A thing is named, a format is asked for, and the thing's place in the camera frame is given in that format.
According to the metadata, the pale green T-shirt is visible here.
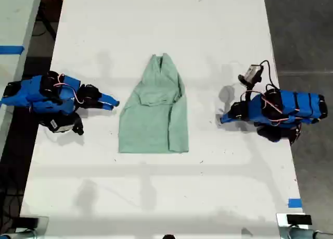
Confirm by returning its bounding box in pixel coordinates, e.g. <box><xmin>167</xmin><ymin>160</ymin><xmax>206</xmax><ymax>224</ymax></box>
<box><xmin>118</xmin><ymin>53</ymin><xmax>190</xmax><ymax>155</ymax></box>

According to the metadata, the blue tape strip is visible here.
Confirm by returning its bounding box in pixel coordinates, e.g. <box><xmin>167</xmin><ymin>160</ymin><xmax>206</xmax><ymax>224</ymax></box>
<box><xmin>288</xmin><ymin>197</ymin><xmax>303</xmax><ymax>209</ymax></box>
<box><xmin>0</xmin><ymin>45</ymin><xmax>25</xmax><ymax>55</ymax></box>

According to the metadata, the white side table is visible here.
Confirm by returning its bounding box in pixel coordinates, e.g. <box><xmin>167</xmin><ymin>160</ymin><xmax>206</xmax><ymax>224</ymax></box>
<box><xmin>0</xmin><ymin>0</ymin><xmax>44</xmax><ymax>156</ymax></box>

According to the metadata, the small black box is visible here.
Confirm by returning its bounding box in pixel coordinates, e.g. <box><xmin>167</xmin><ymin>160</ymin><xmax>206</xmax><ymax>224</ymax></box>
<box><xmin>286</xmin><ymin>213</ymin><xmax>313</xmax><ymax>226</ymax></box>
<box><xmin>18</xmin><ymin>217</ymin><xmax>40</xmax><ymax>230</ymax></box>

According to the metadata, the short black camera stalk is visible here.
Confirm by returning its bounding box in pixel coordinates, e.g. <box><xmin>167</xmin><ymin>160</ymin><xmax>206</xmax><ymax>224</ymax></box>
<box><xmin>71</xmin><ymin>111</ymin><xmax>85</xmax><ymax>136</ymax></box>
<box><xmin>245</xmin><ymin>82</ymin><xmax>255</xmax><ymax>102</ymax></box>

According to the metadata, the black camera box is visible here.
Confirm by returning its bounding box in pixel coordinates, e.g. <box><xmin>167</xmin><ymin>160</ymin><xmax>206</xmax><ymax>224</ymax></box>
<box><xmin>238</xmin><ymin>64</ymin><xmax>262</xmax><ymax>86</ymax></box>
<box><xmin>39</xmin><ymin>115</ymin><xmax>76</xmax><ymax>134</ymax></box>

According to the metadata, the black camera cable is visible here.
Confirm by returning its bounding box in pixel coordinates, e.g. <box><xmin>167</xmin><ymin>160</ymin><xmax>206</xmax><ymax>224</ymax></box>
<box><xmin>259</xmin><ymin>59</ymin><xmax>277</xmax><ymax>91</ymax></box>

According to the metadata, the black floor cable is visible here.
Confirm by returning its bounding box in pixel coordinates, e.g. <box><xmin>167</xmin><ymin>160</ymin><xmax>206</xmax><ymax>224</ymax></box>
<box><xmin>31</xmin><ymin>11</ymin><xmax>58</xmax><ymax>43</ymax></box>

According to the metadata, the white metal bracket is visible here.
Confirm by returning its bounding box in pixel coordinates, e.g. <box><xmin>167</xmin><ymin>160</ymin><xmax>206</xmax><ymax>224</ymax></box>
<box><xmin>275</xmin><ymin>212</ymin><xmax>317</xmax><ymax>239</ymax></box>

